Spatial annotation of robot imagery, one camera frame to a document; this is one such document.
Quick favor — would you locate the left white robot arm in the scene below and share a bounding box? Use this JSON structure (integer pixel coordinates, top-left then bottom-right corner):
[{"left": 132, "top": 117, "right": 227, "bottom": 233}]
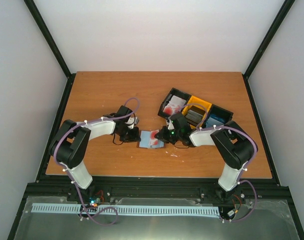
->
[{"left": 49, "top": 105, "right": 141, "bottom": 202}]

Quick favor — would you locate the red white credit card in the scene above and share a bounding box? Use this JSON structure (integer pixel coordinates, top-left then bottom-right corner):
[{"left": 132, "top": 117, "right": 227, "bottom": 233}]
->
[{"left": 148, "top": 130, "right": 164, "bottom": 149}]

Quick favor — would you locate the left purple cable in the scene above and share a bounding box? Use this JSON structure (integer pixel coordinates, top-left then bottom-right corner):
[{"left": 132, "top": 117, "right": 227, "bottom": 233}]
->
[{"left": 53, "top": 97, "right": 140, "bottom": 226}]

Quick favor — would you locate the brown leather card holder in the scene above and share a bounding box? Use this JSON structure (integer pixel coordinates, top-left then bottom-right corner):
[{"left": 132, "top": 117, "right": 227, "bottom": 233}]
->
[{"left": 138, "top": 130, "right": 165, "bottom": 149}]

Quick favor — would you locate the purple cable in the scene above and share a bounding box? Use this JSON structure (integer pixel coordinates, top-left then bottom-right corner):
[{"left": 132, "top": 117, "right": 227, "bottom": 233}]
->
[
  {"left": 53, "top": 97, "right": 140, "bottom": 226},
  {"left": 179, "top": 103, "right": 259, "bottom": 223}
]

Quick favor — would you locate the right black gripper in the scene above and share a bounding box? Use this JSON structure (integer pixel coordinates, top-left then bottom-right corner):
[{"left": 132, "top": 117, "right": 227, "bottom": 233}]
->
[{"left": 154, "top": 126, "right": 181, "bottom": 145}]

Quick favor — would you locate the blue card stack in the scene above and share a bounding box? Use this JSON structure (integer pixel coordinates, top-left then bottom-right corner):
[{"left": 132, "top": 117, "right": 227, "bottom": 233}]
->
[{"left": 206, "top": 114, "right": 227, "bottom": 127}]

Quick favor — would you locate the yellow bin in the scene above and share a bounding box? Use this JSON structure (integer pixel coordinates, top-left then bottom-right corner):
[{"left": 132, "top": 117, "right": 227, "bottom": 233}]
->
[{"left": 182, "top": 95, "right": 212, "bottom": 127}]

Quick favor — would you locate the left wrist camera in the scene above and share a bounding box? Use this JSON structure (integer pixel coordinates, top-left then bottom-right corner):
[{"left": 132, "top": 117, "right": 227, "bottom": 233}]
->
[{"left": 126, "top": 117, "right": 139, "bottom": 127}]

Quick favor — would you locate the light blue cable duct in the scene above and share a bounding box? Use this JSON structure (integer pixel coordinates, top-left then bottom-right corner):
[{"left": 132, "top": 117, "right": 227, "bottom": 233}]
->
[{"left": 31, "top": 203, "right": 220, "bottom": 218}]

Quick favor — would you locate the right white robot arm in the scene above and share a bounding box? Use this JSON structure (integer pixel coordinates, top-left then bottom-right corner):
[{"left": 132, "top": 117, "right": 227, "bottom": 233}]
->
[{"left": 155, "top": 112, "right": 258, "bottom": 192}]

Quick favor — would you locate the dark grey card stack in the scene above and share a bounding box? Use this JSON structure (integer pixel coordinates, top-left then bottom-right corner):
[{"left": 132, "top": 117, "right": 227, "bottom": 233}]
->
[{"left": 185, "top": 105, "right": 206, "bottom": 126}]

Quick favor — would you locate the black bin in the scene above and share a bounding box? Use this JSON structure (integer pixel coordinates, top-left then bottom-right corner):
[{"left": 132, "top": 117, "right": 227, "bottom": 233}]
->
[
  {"left": 205, "top": 104, "right": 234, "bottom": 128},
  {"left": 158, "top": 88, "right": 191, "bottom": 125}
]

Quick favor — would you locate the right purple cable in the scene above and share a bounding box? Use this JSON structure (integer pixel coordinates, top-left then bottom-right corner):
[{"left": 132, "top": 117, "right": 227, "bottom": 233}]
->
[{"left": 179, "top": 103, "right": 259, "bottom": 223}]

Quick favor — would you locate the red white card stack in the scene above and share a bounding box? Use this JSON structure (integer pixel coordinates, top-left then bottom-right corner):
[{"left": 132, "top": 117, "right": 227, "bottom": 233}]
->
[{"left": 163, "top": 95, "right": 186, "bottom": 116}]

